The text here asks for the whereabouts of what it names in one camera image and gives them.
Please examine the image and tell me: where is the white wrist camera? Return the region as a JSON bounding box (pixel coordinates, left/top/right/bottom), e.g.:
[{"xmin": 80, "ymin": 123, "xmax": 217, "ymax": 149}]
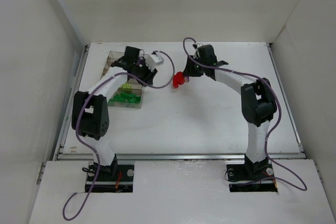
[
  {"xmin": 193, "ymin": 43, "xmax": 203, "ymax": 55},
  {"xmin": 145, "ymin": 51, "xmax": 164, "ymax": 71}
]

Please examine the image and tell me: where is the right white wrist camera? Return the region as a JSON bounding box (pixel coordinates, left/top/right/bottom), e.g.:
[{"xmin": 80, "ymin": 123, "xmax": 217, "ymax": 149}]
[{"xmin": 193, "ymin": 43, "xmax": 203, "ymax": 55}]

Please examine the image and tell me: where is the large red lego block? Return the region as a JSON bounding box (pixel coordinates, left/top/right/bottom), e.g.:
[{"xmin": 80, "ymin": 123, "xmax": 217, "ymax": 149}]
[{"xmin": 172, "ymin": 71, "xmax": 186, "ymax": 89}]

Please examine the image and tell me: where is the lime lego in tray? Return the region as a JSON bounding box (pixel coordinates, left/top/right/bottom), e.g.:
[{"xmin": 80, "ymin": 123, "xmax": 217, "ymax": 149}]
[{"xmin": 122, "ymin": 83, "xmax": 132, "ymax": 89}]

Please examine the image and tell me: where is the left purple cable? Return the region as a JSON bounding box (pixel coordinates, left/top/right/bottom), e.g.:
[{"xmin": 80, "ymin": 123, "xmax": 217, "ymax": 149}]
[{"xmin": 62, "ymin": 50, "xmax": 176, "ymax": 221}]

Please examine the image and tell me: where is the dark green flat lego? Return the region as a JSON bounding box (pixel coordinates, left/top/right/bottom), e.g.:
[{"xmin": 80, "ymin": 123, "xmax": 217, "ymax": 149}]
[{"xmin": 111, "ymin": 92, "xmax": 137, "ymax": 102}]

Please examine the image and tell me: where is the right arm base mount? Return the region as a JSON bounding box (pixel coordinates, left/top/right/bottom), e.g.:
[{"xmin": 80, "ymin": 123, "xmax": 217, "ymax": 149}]
[{"xmin": 225, "ymin": 163, "xmax": 278, "ymax": 193}]

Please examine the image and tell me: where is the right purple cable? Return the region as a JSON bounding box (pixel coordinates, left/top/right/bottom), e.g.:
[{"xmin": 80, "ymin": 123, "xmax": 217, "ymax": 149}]
[{"xmin": 182, "ymin": 37, "xmax": 308, "ymax": 191}]

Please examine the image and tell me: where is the clear compartment organizer tray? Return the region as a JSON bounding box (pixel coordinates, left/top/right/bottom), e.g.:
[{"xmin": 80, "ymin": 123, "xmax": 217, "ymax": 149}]
[{"xmin": 101, "ymin": 51, "xmax": 144, "ymax": 109}]

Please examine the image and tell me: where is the aluminium rail front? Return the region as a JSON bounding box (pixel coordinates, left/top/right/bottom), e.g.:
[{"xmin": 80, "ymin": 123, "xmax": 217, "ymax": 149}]
[{"xmin": 56, "ymin": 152, "xmax": 306, "ymax": 161}]

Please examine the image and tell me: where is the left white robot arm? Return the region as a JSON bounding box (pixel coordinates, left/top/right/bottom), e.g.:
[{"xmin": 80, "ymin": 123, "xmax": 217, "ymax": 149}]
[{"xmin": 71, "ymin": 46, "xmax": 163, "ymax": 176}]

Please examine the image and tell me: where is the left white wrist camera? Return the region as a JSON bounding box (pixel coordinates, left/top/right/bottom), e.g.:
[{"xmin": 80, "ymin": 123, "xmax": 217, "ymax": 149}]
[{"xmin": 145, "ymin": 51, "xmax": 164, "ymax": 71}]

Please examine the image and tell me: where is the purple cable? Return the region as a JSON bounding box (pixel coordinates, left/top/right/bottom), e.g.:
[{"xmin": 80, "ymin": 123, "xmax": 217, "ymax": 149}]
[
  {"xmin": 182, "ymin": 37, "xmax": 308, "ymax": 191},
  {"xmin": 62, "ymin": 50, "xmax": 176, "ymax": 221}
]

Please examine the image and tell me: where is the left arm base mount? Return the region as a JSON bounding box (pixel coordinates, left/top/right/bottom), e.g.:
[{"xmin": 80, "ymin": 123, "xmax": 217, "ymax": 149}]
[{"xmin": 82, "ymin": 163, "xmax": 134, "ymax": 193}]

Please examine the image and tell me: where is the green square lego in tray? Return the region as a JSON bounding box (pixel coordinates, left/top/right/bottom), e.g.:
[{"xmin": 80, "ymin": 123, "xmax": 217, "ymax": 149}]
[{"xmin": 129, "ymin": 97, "xmax": 141, "ymax": 104}]

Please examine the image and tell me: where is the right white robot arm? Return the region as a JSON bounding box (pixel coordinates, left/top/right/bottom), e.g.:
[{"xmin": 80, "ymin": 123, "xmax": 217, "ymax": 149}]
[{"xmin": 183, "ymin": 44, "xmax": 277, "ymax": 176}]

